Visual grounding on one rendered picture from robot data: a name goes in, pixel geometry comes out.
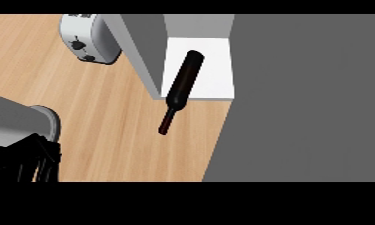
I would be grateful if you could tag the dark grey cabinet door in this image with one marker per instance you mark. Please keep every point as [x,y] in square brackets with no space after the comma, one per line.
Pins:
[297,100]

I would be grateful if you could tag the dark wine bottle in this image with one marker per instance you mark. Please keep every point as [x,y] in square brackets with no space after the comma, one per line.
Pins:
[182,83]

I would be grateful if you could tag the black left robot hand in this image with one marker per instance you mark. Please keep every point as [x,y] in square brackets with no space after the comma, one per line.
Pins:
[27,159]

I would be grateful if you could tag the white toaster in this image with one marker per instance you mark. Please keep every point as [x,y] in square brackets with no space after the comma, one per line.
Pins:
[91,39]

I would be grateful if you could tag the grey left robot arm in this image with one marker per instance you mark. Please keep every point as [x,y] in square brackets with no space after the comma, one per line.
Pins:
[23,120]

